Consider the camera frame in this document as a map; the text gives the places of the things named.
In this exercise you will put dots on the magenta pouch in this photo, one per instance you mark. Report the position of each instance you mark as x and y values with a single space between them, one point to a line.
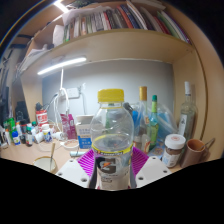
69 126

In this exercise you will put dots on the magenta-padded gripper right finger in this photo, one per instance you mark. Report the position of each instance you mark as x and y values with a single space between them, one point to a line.
150 170

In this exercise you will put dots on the white-lidded brown jar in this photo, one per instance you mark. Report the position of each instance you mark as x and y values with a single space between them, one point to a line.
173 153

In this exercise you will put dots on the green-capped green bottle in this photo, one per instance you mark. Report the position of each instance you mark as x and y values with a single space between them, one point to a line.
153 126

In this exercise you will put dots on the clear blue plastic bag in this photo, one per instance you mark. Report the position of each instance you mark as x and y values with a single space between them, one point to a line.
166 121

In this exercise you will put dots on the white power strip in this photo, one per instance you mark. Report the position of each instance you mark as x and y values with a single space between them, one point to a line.
71 92

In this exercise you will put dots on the red canister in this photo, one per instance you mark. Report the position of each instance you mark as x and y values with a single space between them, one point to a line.
41 119

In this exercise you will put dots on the wooden shelf unit with books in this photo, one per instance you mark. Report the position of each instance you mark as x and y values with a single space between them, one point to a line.
116 45

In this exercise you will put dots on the wooden stirring stick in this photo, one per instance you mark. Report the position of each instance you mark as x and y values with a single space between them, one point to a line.
52 151

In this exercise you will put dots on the gold-capped amber bottle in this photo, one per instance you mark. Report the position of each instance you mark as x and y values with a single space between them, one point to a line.
144 116

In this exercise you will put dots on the green box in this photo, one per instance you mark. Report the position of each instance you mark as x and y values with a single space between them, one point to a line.
10 125

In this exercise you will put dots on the white LED desk lamp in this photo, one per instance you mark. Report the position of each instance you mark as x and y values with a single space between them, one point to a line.
63 65

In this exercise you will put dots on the blue and white squat bottle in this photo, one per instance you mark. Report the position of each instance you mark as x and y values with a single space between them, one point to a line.
16 138

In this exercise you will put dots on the blue and white carton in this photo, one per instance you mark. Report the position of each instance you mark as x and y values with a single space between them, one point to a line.
83 133

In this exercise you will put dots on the cream round cup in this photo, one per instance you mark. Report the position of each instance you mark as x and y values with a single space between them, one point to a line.
41 164

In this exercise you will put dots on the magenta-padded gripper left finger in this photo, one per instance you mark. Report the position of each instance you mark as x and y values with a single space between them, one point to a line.
75 170

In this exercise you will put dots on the dark brown small bottle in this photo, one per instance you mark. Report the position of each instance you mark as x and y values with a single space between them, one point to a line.
29 138

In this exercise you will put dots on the clear yellow-capped drink bottle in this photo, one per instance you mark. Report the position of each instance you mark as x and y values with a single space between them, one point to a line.
111 126

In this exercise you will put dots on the brown ceramic mug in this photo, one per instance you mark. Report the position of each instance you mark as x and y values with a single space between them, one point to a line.
191 153

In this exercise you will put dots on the ceiling light tube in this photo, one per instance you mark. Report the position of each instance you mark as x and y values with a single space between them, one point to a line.
60 6

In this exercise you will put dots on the tall clear glass bottle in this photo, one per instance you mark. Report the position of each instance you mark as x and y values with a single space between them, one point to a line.
187 120

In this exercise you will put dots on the small white pill bottle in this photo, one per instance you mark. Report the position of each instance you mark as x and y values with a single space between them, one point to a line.
46 133

